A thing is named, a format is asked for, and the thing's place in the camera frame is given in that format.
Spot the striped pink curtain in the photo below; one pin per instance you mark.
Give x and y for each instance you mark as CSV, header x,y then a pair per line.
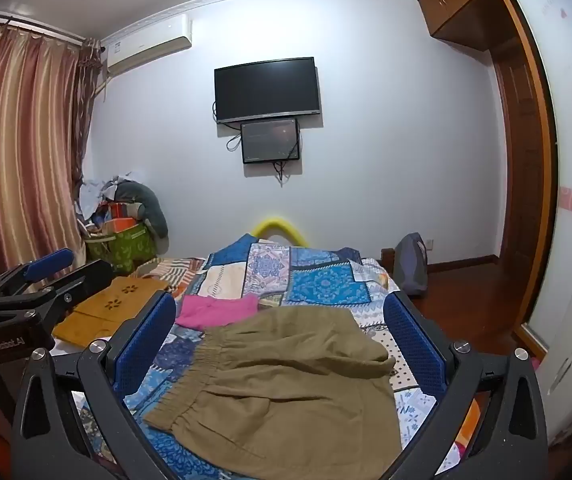
x,y
20,150

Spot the wooden door frame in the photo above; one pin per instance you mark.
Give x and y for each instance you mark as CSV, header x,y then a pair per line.
x,y
528,185

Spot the grey backpack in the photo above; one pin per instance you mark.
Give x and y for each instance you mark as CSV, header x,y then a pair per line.
x,y
411,265

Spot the patchwork printed bedsheet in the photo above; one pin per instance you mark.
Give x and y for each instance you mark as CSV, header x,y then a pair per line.
x,y
326,280

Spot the pink cloth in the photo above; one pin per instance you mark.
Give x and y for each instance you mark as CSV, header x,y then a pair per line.
x,y
210,311

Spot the wooden overhead cabinet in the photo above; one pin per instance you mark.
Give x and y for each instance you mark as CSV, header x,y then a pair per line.
x,y
458,0

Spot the grey plush cushion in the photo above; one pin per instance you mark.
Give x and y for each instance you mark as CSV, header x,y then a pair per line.
x,y
153,205

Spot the green patterned bag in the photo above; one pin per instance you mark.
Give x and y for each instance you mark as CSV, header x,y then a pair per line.
x,y
125,247

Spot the orange striped cloth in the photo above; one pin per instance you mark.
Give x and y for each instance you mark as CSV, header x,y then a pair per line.
x,y
175,267

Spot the wooden bed post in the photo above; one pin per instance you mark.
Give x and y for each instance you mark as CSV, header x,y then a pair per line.
x,y
388,259

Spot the small black wall monitor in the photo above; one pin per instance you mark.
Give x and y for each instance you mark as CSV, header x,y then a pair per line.
x,y
270,141

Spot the yellow foam hoop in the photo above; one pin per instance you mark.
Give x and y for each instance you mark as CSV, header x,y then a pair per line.
x,y
278,222

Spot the black wall television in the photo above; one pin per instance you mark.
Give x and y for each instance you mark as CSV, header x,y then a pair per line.
x,y
266,90

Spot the pile of white clothes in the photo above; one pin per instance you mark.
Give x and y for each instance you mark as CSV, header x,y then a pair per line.
x,y
93,192

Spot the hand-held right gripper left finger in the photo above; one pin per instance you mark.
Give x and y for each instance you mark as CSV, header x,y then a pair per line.
x,y
145,342

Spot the orange box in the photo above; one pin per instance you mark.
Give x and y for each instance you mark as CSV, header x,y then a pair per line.
x,y
118,224

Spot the white air conditioner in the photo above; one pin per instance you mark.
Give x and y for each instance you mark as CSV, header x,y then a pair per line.
x,y
148,42

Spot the white wall socket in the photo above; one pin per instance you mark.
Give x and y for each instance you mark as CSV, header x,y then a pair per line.
x,y
429,245

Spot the mustard yellow cloth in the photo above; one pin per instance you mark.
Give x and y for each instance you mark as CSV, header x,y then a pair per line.
x,y
110,305

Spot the olive green pants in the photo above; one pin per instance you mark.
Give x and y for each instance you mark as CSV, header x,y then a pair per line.
x,y
291,390

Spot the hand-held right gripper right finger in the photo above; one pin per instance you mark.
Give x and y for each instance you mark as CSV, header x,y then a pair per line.
x,y
411,345

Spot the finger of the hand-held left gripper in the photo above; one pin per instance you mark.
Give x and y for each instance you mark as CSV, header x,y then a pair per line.
x,y
85,276
48,262

